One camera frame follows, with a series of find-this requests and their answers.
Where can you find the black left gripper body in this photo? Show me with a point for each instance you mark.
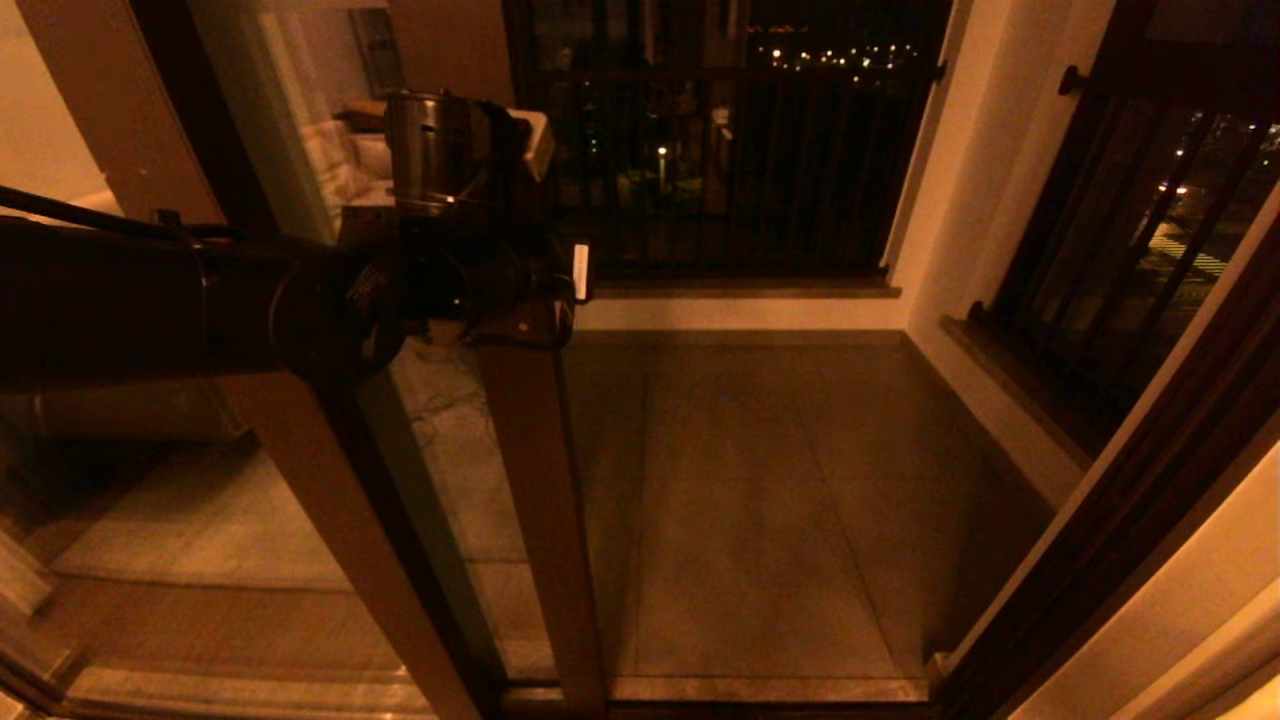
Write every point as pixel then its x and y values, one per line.
pixel 500 285

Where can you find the brown framed sliding glass door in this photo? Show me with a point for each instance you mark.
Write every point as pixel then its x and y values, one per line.
pixel 540 500

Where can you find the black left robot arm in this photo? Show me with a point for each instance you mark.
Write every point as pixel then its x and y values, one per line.
pixel 150 300

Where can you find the dark front-load washing machine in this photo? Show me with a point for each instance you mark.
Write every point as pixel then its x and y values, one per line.
pixel 120 415

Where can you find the black railing with round knob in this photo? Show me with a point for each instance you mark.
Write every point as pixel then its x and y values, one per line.
pixel 1130 250

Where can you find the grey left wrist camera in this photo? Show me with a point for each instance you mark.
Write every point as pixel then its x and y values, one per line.
pixel 528 140

